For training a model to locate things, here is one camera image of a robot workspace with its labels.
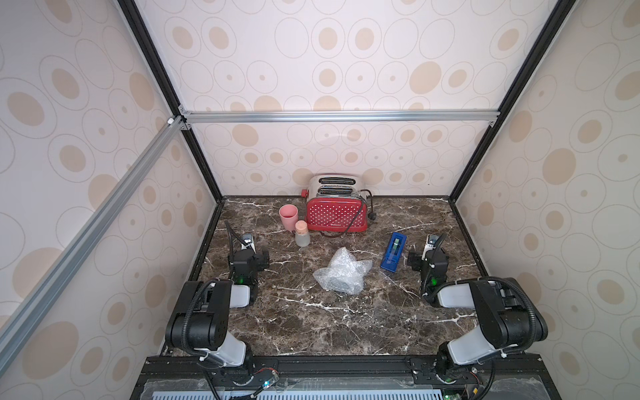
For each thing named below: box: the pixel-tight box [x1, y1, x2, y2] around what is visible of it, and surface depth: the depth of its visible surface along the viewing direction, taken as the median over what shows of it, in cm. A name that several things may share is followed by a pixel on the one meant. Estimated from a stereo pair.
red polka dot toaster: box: [301, 172, 369, 233], surface depth 100 cm
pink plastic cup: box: [279, 204, 300, 231], surface depth 104 cm
